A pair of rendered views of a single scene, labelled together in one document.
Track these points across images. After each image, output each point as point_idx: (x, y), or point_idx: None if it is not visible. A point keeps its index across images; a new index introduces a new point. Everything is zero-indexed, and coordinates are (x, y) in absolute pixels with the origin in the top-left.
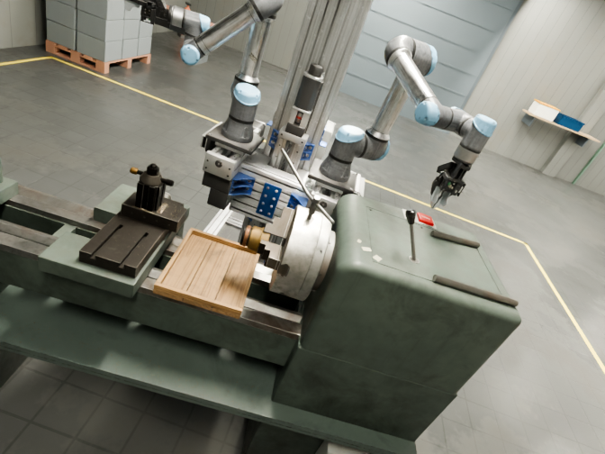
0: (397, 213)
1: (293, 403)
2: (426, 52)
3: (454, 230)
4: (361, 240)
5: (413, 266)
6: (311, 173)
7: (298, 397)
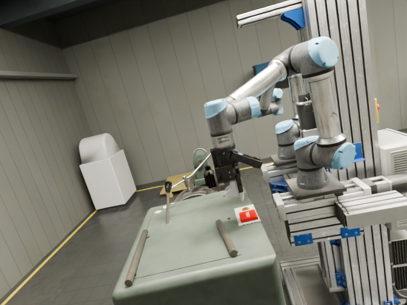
0: (237, 204)
1: None
2: (301, 49)
3: (257, 236)
4: (174, 203)
5: (158, 224)
6: (288, 179)
7: None
